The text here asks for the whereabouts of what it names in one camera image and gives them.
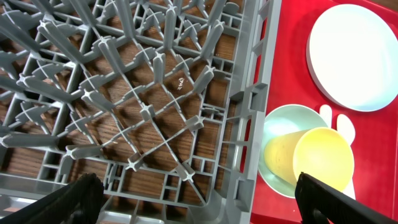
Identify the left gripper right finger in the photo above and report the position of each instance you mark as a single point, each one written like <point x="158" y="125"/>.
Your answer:
<point x="319" y="203"/>

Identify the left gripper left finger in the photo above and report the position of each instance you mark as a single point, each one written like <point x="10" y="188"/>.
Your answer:
<point x="77" y="202"/>

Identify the yellow plastic cup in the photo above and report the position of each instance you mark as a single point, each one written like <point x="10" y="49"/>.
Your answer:
<point x="321" y="152"/>

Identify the light blue small bowl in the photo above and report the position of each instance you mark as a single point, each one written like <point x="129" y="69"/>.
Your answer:
<point x="284" y="120"/>

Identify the white plastic fork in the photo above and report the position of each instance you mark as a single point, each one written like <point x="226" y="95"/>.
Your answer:
<point x="325" y="112"/>

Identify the grey plastic dishwasher rack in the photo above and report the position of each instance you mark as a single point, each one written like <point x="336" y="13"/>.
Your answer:
<point x="70" y="77"/>

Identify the red plastic serving tray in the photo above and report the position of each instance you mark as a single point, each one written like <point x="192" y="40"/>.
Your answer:
<point x="375" y="144"/>

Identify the white plastic spoon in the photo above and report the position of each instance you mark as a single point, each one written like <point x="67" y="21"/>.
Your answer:
<point x="346" y="128"/>

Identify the light blue round plate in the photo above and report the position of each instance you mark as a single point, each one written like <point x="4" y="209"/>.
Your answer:
<point x="352" y="57"/>

